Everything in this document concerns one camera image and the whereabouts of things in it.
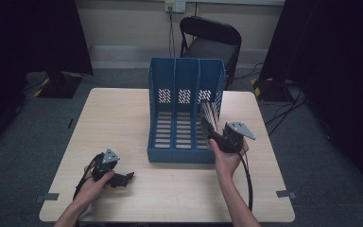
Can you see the black folding chair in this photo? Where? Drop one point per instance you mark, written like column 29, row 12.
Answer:
column 212, row 47

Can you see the white wall outlet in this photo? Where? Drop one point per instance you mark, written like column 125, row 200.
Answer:
column 175, row 6

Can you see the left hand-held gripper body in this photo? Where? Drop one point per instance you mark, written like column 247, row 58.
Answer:
column 104, row 165

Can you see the black stand base striped tape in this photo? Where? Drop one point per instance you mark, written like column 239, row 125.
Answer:
column 60, row 85
column 269, row 90

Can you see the black curtain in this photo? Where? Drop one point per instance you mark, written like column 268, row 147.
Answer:
column 337, row 63
column 28, row 47

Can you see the grey tape strip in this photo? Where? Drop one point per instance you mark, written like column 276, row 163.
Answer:
column 286, row 194
column 47, row 197

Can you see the person's right hand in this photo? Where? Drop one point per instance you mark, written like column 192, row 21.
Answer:
column 228, row 160

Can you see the person's left hand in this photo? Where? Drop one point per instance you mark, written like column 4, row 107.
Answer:
column 94, row 188

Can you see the blue plastic file rack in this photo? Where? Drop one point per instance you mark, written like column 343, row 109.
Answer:
column 179, row 132

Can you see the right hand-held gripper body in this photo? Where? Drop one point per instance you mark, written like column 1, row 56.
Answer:
column 233, row 138

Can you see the picture book with green leaf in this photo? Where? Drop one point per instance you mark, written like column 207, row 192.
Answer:
column 210, row 114

